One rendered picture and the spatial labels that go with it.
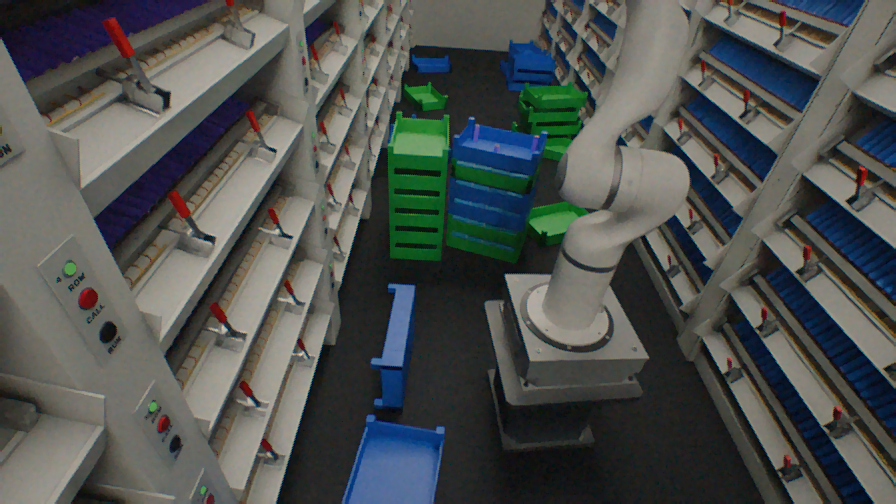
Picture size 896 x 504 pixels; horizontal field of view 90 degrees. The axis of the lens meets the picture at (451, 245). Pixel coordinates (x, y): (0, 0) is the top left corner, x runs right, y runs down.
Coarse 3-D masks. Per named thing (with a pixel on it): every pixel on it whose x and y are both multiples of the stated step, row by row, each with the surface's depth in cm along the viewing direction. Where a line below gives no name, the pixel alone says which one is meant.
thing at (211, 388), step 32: (288, 192) 106; (288, 224) 100; (256, 256) 89; (288, 256) 93; (256, 288) 84; (256, 320) 79; (192, 352) 70; (224, 352) 72; (192, 384) 66; (224, 384) 68
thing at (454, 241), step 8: (528, 224) 190; (448, 232) 182; (448, 240) 185; (456, 240) 183; (464, 240) 182; (464, 248) 184; (472, 248) 183; (480, 248) 182; (488, 248) 180; (496, 248) 179; (520, 248) 181; (488, 256) 182; (496, 256) 181; (504, 256) 180; (512, 256) 178
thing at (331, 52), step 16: (320, 16) 148; (336, 16) 148; (320, 32) 139; (336, 32) 134; (352, 32) 151; (320, 48) 130; (336, 48) 137; (352, 48) 145; (320, 64) 125; (336, 64) 130; (320, 80) 116; (336, 80) 130; (320, 96) 111
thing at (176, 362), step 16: (272, 192) 102; (256, 224) 92; (272, 224) 96; (240, 240) 87; (240, 256) 84; (224, 272) 80; (224, 288) 79; (208, 304) 74; (192, 320) 71; (192, 336) 69; (176, 352) 66; (176, 368) 65; (192, 368) 67
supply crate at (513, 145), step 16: (480, 128) 173; (496, 128) 171; (464, 144) 170; (480, 144) 171; (512, 144) 173; (528, 144) 171; (544, 144) 165; (480, 160) 159; (496, 160) 157; (512, 160) 155; (528, 160) 153
